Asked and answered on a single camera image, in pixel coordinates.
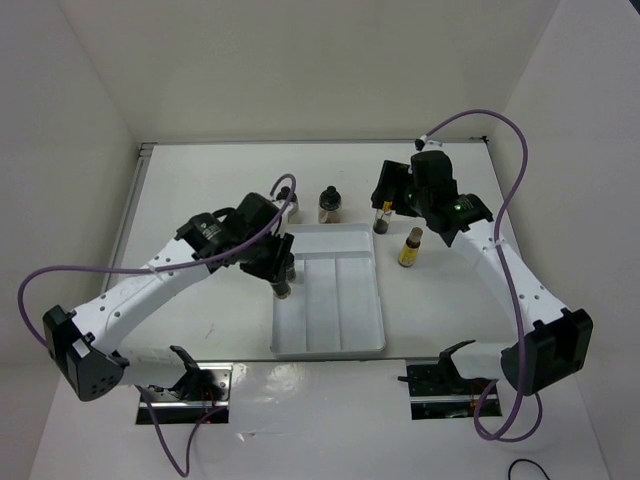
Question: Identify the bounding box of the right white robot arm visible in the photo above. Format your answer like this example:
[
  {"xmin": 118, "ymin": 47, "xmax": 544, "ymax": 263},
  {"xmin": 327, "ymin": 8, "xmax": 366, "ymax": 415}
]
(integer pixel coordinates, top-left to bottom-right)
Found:
[{"xmin": 371, "ymin": 150, "xmax": 594, "ymax": 396}]

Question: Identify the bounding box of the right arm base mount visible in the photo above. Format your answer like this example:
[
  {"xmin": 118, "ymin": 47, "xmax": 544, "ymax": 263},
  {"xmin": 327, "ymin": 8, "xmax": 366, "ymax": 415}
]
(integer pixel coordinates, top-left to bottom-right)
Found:
[{"xmin": 397, "ymin": 362, "xmax": 490, "ymax": 421}]

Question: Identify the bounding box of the thin black cable loop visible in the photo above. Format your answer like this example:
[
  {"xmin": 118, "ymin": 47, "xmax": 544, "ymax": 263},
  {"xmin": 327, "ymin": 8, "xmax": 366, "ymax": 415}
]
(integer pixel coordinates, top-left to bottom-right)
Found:
[{"xmin": 508, "ymin": 458, "xmax": 551, "ymax": 480}]

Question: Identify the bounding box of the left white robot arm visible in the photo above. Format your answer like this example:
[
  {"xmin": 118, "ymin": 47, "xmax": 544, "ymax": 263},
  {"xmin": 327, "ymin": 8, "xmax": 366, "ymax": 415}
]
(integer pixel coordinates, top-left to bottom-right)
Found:
[{"xmin": 43, "ymin": 193, "xmax": 298, "ymax": 402}]

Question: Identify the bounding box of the white compartment organizer tray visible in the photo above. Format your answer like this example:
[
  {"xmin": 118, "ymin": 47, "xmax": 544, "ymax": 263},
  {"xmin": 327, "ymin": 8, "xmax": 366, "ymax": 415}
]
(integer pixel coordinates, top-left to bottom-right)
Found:
[{"xmin": 271, "ymin": 224, "xmax": 386, "ymax": 361}]

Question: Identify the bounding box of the dark spice jar black lid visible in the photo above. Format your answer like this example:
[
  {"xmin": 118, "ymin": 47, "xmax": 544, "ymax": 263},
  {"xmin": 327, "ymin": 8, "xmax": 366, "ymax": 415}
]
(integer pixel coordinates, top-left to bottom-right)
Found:
[{"xmin": 271, "ymin": 280, "xmax": 291, "ymax": 299}]

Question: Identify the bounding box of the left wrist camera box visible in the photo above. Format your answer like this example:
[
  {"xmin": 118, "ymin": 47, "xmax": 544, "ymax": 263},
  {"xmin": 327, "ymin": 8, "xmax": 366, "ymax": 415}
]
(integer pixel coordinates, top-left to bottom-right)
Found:
[{"xmin": 272, "ymin": 199, "xmax": 299, "ymax": 223}]

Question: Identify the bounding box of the round stopper bottle brown spice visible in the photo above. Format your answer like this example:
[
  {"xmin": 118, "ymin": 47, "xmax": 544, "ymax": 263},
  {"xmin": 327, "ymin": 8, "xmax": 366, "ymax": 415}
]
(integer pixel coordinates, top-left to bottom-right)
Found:
[{"xmin": 318, "ymin": 185, "xmax": 342, "ymax": 224}]

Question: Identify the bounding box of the yellow label cork top bottle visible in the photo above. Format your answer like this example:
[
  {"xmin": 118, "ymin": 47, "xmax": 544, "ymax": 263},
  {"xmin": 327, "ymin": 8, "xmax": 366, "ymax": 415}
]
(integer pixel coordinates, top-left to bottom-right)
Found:
[{"xmin": 398, "ymin": 227, "xmax": 423, "ymax": 268}]

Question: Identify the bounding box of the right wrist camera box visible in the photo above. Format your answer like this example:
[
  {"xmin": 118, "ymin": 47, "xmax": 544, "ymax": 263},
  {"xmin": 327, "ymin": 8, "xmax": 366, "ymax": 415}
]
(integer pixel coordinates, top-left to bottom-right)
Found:
[{"xmin": 414, "ymin": 134, "xmax": 443, "ymax": 152}]

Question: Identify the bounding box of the round stopper bottle white powder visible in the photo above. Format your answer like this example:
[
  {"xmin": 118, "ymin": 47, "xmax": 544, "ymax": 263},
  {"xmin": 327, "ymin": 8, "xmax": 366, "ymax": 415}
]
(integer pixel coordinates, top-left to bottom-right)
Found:
[{"xmin": 274, "ymin": 186, "xmax": 299, "ymax": 224}]

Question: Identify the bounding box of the tall gold band grinder bottle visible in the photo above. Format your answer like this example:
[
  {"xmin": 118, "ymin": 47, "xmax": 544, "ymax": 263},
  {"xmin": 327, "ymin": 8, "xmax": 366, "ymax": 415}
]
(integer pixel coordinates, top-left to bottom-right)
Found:
[{"xmin": 373, "ymin": 201, "xmax": 393, "ymax": 235}]

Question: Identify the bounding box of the black cap spice jar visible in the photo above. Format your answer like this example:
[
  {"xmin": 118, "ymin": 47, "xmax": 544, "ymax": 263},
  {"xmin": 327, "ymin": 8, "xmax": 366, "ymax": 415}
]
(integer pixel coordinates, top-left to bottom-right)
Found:
[{"xmin": 285, "ymin": 253, "xmax": 296, "ymax": 282}]

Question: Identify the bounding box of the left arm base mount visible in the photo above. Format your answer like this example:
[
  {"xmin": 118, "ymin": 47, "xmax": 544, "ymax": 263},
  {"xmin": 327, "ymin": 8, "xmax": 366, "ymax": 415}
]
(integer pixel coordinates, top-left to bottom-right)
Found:
[{"xmin": 144, "ymin": 362, "xmax": 233, "ymax": 425}]

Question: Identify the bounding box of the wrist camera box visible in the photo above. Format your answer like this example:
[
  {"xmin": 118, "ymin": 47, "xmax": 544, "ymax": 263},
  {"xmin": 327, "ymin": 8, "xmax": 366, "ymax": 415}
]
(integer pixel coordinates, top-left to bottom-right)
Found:
[
  {"xmin": 272, "ymin": 199, "xmax": 299, "ymax": 223},
  {"xmin": 414, "ymin": 134, "xmax": 443, "ymax": 152}
]

